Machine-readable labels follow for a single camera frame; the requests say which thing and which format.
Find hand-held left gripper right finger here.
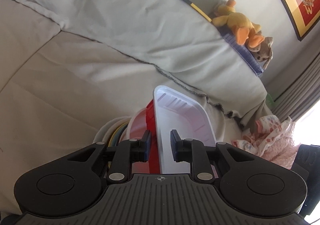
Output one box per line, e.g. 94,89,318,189
170,129,267,183

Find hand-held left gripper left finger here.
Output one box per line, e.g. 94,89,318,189
54,130,152,183

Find pale yellow bowl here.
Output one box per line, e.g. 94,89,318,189
107,124,125,147

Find red and white plastic tray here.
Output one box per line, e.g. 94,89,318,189
130,85,217,174

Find white paper bowl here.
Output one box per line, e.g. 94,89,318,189
93,117,131,146

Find pink floral blanket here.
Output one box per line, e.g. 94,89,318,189
231,114,301,170

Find grey curtain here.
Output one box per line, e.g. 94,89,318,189
272,57,320,126

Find beige covered sofa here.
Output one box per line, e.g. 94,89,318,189
0,0,275,215

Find purple striped cloth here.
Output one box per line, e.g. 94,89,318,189
222,31,264,77

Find brown plush bunny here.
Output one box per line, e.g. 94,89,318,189
249,37,274,70

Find yellow plush duck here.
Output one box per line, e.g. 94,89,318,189
212,0,265,49

